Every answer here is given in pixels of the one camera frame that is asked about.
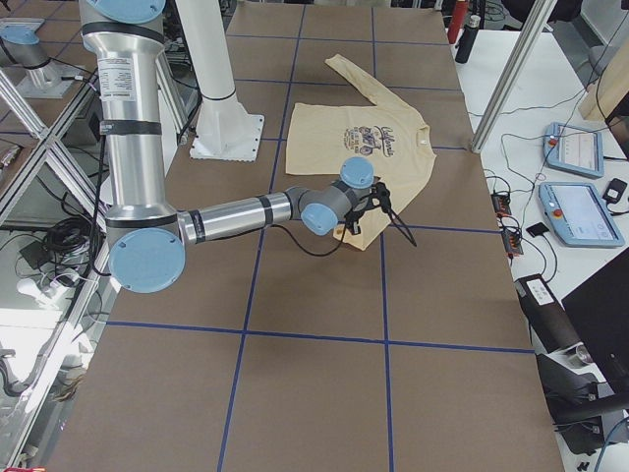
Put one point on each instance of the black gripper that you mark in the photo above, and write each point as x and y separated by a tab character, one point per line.
353	219

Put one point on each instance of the beige long sleeve shirt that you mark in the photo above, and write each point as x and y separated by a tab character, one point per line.
391	134

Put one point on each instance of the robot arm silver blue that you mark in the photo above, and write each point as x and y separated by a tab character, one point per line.
147	236

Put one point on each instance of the orange black electronics module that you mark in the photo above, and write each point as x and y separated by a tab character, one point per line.
501	204

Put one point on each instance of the black box with label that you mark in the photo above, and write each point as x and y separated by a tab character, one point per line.
545	314

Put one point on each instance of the near blue teach pendant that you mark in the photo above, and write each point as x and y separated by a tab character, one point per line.
577	215

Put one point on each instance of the blue teach pendant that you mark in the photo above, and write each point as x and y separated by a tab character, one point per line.
577	215
573	149

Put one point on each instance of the far blue teach pendant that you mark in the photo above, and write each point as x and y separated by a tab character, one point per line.
573	149

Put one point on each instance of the black water bottle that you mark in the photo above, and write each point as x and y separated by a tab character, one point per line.
466	41

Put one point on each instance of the black monitor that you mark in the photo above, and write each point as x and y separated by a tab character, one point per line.
598	310

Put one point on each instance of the small black adapter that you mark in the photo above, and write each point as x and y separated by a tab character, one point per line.
614	191

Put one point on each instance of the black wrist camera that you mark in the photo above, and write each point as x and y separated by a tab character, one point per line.
381	197

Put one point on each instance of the white central pedestal column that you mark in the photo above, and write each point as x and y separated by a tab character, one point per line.
225	130

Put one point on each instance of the aluminium frame post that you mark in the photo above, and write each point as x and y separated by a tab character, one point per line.
523	47

